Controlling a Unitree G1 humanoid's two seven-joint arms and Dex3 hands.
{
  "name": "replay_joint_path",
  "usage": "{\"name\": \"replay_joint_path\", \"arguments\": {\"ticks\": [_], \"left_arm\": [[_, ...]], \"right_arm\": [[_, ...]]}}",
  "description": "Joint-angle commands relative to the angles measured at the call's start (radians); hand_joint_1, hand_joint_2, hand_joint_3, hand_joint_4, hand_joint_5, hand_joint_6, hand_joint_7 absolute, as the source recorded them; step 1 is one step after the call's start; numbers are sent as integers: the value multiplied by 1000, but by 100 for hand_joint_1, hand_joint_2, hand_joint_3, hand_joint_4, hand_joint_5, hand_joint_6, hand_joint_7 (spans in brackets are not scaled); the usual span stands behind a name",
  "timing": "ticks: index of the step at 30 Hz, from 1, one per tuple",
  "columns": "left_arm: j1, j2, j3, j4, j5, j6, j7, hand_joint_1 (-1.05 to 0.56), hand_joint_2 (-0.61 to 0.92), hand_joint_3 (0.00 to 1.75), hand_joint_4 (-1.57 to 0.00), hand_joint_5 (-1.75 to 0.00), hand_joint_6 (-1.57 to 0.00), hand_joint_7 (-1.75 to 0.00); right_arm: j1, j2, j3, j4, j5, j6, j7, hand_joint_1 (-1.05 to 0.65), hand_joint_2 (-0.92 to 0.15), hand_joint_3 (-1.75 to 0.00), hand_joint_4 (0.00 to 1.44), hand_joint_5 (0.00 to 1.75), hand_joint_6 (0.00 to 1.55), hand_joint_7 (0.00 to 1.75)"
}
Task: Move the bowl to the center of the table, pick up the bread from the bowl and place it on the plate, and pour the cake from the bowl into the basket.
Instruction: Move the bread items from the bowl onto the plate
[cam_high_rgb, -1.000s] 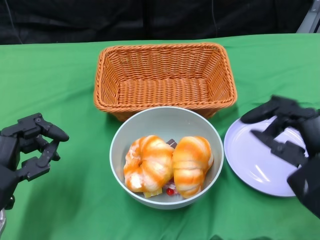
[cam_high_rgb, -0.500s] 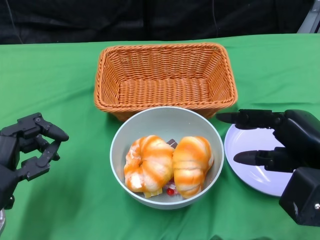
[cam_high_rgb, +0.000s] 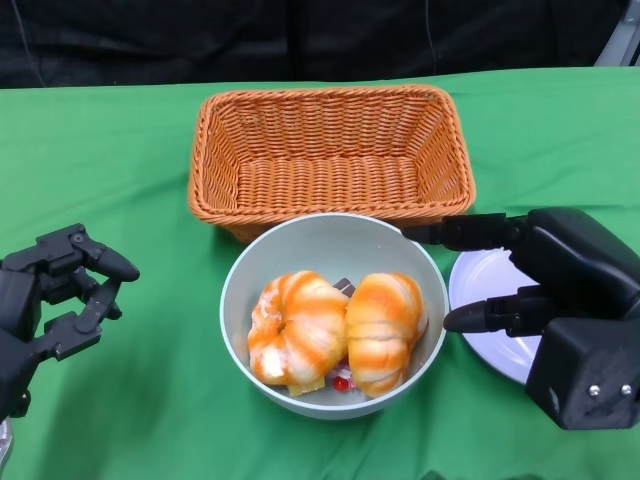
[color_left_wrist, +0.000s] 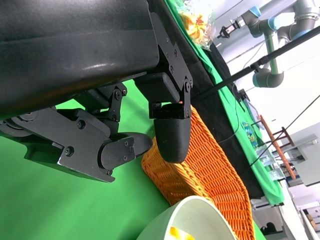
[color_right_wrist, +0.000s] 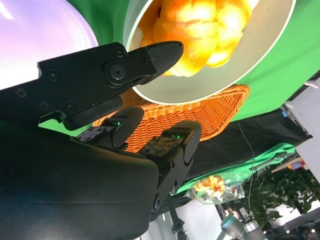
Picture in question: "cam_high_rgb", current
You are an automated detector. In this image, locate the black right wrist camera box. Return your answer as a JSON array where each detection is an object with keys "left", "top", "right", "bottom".
[{"left": 524, "top": 315, "right": 640, "bottom": 432}]

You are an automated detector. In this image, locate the pale green bowl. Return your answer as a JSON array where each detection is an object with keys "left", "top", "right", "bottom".
[{"left": 219, "top": 212, "right": 450, "bottom": 420}]

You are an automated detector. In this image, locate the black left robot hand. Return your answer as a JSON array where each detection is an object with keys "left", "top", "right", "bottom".
[{"left": 0, "top": 223, "right": 142, "bottom": 421}]

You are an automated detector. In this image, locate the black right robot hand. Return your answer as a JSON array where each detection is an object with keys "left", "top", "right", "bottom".
[{"left": 402, "top": 207, "right": 640, "bottom": 338}]

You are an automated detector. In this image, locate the yellow cake slice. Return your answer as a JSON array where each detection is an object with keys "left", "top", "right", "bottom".
[{"left": 286, "top": 375, "right": 327, "bottom": 398}]

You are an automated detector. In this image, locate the black backdrop cloth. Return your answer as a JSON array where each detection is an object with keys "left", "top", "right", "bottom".
[{"left": 0, "top": 0, "right": 640, "bottom": 91}]

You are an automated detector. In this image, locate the green tablecloth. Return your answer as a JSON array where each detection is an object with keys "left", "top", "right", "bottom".
[{"left": 0, "top": 64, "right": 640, "bottom": 480}]

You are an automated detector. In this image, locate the lavender plate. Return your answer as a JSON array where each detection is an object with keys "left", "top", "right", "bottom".
[{"left": 448, "top": 248, "right": 546, "bottom": 386}]

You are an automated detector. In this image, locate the orange wicker basket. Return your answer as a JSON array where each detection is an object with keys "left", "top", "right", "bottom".
[{"left": 187, "top": 84, "right": 475, "bottom": 245}]

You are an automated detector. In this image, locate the grey metal frame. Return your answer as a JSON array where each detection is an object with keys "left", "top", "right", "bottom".
[{"left": 592, "top": 0, "right": 640, "bottom": 67}]

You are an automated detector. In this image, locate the orange striped ring bread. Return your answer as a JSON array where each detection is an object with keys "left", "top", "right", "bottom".
[
  {"left": 247, "top": 270, "right": 350, "bottom": 387},
  {"left": 343, "top": 272, "right": 430, "bottom": 400}
]

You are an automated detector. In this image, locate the pink layered cake slice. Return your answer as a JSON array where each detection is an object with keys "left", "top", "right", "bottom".
[{"left": 329, "top": 367, "right": 362, "bottom": 394}]

